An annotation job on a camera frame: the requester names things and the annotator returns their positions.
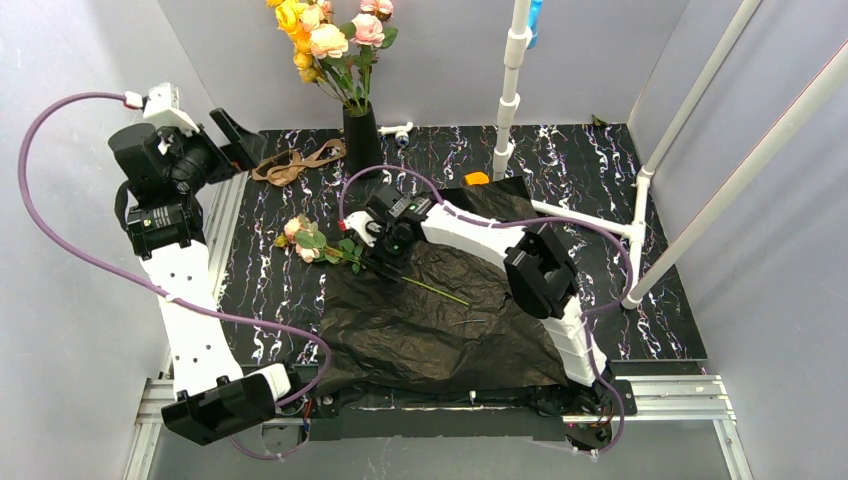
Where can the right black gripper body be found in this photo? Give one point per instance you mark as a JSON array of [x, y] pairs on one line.
[[389, 248]]

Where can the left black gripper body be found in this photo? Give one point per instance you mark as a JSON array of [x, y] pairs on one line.
[[221, 153]]

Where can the tan satin ribbon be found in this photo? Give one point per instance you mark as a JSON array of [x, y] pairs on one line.
[[282, 169]]

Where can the dark pink rose stem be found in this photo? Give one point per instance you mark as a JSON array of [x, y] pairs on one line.
[[370, 36]]

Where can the peach rose stem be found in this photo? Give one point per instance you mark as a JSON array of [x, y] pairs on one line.
[[327, 63]]

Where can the yellow rose stem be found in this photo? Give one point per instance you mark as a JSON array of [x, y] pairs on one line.
[[287, 17]]

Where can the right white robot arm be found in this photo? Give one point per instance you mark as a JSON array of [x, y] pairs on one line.
[[542, 278]]

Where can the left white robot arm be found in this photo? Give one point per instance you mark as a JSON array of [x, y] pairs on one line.
[[214, 398]]

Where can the black cone vase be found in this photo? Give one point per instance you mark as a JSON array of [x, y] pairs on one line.
[[361, 137]]

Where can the small white pipe fitting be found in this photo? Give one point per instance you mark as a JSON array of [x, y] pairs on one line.
[[400, 133]]

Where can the orange tape measure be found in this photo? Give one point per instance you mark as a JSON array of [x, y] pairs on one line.
[[476, 178]]

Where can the pale pink rose stem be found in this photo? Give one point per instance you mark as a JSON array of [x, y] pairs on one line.
[[311, 245]]

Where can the blue clip on pipe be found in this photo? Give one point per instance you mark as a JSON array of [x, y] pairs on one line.
[[533, 18]]

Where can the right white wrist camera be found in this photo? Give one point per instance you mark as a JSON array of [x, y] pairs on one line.
[[364, 225]]

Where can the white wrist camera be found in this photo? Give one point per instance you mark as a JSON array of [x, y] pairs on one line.
[[364, 225], [160, 107]]

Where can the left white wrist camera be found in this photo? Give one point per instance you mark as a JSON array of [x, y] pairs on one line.
[[160, 107]]

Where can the white pvc pipe frame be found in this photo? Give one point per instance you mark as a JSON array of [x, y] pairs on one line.
[[783, 239]]

